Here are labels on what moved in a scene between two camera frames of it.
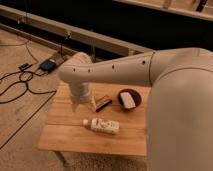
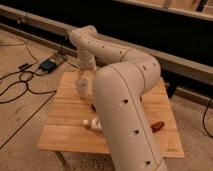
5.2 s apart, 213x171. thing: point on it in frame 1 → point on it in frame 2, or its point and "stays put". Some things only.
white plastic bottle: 103,125 stays put
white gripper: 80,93 → 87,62
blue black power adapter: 48,64 stays put
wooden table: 114,122 stays put
